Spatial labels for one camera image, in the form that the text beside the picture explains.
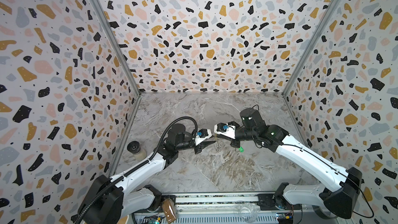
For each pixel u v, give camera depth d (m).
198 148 0.66
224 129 0.57
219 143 0.72
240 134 0.61
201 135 0.62
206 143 0.69
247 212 0.72
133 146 0.80
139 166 0.49
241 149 0.92
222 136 0.60
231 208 0.73
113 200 0.39
